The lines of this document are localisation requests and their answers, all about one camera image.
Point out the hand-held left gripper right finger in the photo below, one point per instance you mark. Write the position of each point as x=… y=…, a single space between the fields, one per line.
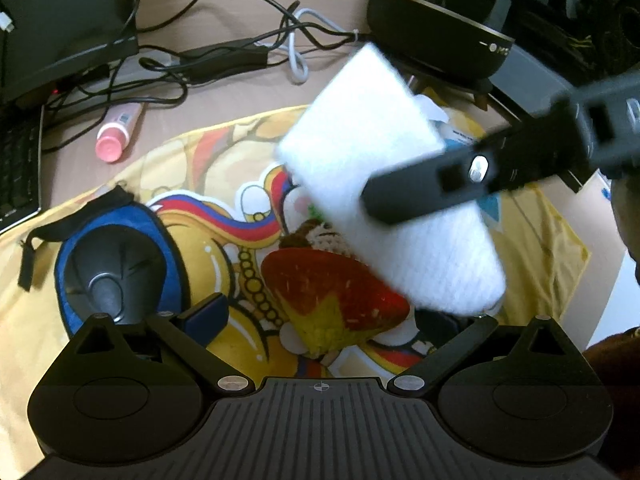
x=440 y=331

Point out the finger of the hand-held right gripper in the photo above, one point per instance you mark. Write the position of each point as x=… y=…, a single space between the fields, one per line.
x=415 y=190

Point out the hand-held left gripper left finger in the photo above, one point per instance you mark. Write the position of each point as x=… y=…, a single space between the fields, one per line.
x=207 y=317

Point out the red yellow crocheted toy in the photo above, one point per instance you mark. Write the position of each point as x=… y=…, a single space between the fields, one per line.
x=330 y=295

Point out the grey box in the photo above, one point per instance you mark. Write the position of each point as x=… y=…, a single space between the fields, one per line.
x=530 y=75

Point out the blue black knee pad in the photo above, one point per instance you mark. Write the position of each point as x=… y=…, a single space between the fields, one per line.
x=115 y=270

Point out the dark cluttered shelf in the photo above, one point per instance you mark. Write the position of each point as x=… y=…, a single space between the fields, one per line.
x=575 y=5

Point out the yellow printed cartoon cloth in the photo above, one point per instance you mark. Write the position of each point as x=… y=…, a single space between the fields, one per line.
x=210 y=170

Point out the black round appliance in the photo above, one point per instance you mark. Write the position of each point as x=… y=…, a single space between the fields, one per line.
x=430 y=15

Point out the dark red cloth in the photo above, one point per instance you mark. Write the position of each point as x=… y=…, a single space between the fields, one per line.
x=615 y=375

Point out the pink tube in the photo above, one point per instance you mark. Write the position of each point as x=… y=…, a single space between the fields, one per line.
x=117 y=132

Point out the black power adapter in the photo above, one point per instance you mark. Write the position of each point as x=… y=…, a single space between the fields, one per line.
x=225 y=60

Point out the black keyboard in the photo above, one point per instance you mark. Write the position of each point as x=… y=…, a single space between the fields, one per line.
x=17 y=170

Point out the grey power strip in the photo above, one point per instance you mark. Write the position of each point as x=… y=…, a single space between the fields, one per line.
x=125 y=72

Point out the black computer monitor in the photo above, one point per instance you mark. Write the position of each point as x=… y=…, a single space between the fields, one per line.
x=60 y=10

